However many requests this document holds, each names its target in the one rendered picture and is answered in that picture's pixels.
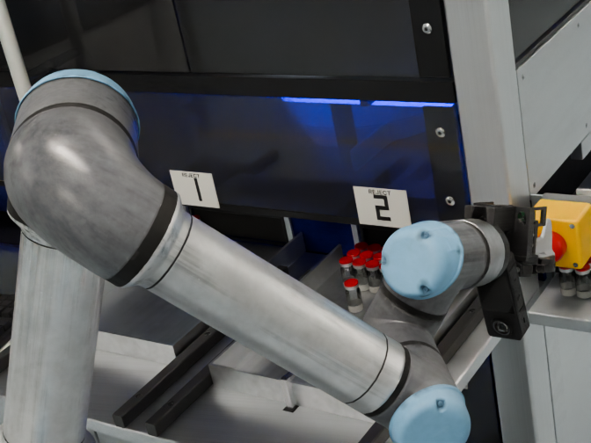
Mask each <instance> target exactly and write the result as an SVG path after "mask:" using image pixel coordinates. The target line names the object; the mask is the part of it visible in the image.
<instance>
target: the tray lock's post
mask: <svg viewBox="0 0 591 443"><path fill-rule="evenodd" d="M280 381H281V388H282V392H283V395H284V400H285V404H286V407H287V409H289V410H293V409H294V408H295V407H296V399H295V395H294V390H293V387H292V383H291V379H290V376H286V375H283V376H282V377H281V378H280Z"/></svg>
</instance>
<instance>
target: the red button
mask: <svg viewBox="0 0 591 443"><path fill-rule="evenodd" d="M552 250H553V251H554V252H555V261H556V262H558V261H559V260H560V259H561V258H562V257H563V256H564V255H565V253H566V250H567V245H566V242H565V239H564V238H563V237H562V236H561V235H560V234H558V233H556V232H554V231H552Z"/></svg>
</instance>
